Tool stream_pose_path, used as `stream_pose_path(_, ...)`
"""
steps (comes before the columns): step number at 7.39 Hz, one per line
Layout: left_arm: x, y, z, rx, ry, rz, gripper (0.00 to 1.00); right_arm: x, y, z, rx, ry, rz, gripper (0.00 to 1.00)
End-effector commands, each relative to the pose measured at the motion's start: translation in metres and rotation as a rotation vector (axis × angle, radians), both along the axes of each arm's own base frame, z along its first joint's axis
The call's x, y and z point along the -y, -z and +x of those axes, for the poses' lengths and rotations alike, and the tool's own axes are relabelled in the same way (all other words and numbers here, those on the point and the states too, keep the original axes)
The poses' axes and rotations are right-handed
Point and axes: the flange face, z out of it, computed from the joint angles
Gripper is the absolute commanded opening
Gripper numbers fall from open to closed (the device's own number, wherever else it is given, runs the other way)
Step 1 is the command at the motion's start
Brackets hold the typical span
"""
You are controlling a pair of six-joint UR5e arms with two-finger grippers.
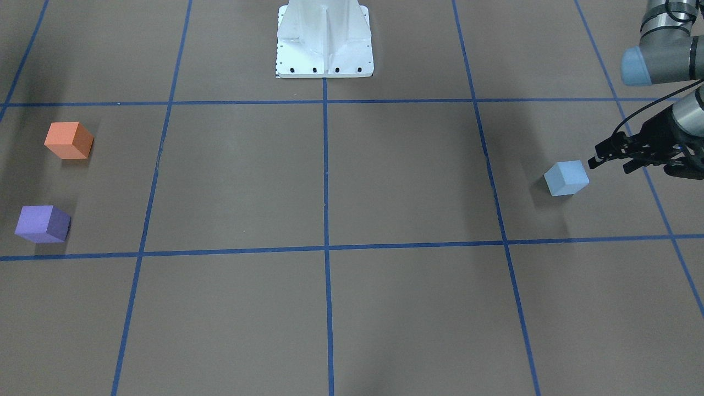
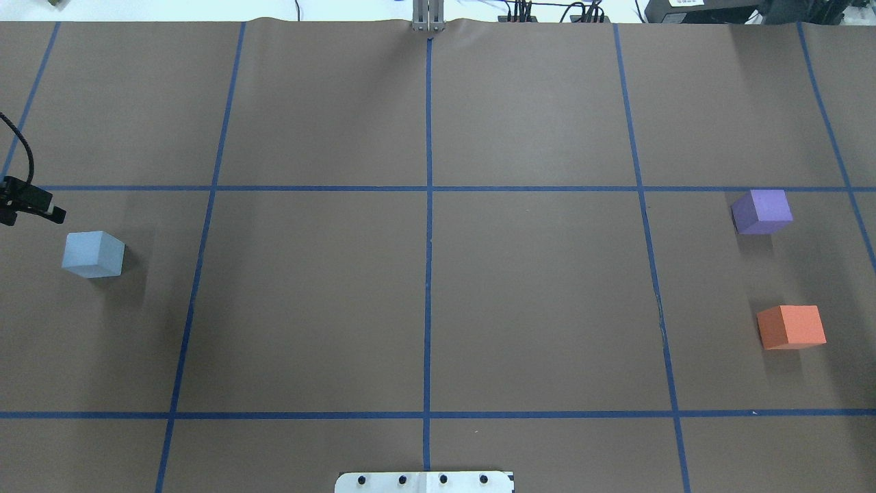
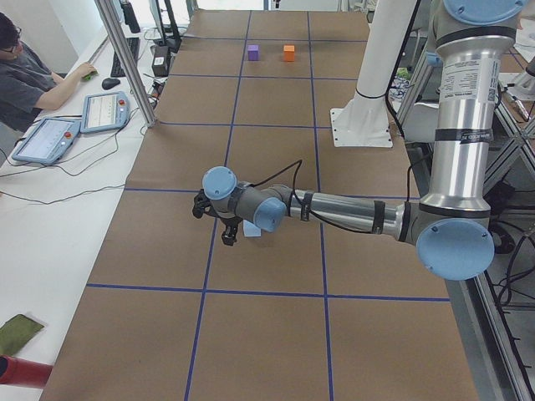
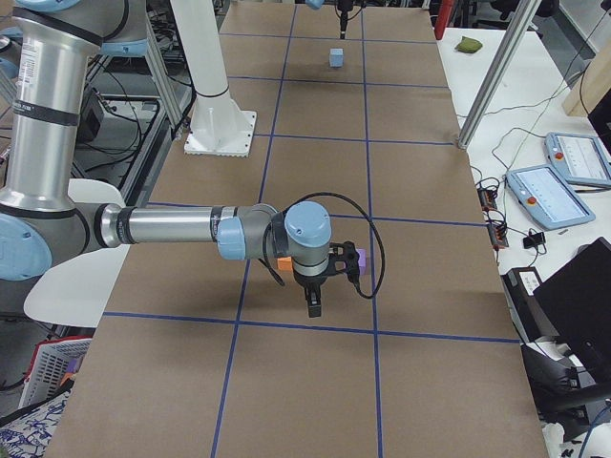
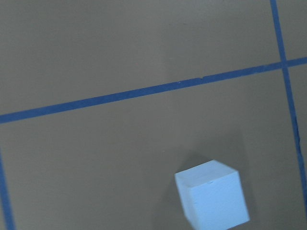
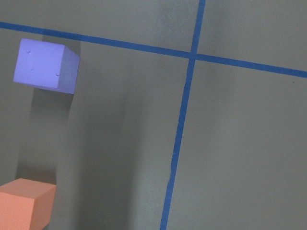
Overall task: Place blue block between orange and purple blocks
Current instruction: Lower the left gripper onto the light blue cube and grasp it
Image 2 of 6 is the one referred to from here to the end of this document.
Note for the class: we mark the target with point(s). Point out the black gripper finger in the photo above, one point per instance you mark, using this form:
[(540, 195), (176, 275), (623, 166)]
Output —
[(55, 214)]

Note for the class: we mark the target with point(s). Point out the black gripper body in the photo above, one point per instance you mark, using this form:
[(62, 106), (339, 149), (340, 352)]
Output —
[(57, 215)]

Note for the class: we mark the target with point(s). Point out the light blue foam block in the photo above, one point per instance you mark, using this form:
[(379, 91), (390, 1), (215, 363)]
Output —
[(93, 254)]

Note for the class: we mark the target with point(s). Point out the purple foam block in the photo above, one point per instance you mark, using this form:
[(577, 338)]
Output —
[(763, 211)]

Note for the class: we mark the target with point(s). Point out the orange foam block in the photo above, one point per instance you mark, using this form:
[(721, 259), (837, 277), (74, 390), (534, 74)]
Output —
[(790, 327)]

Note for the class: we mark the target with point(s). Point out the black equipment box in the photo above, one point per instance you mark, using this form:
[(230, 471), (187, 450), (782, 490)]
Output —
[(700, 12)]

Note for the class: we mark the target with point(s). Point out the aluminium frame post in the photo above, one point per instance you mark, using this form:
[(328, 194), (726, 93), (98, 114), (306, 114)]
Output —
[(428, 16)]

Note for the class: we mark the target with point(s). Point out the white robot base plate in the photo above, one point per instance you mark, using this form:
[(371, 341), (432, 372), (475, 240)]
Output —
[(427, 481)]

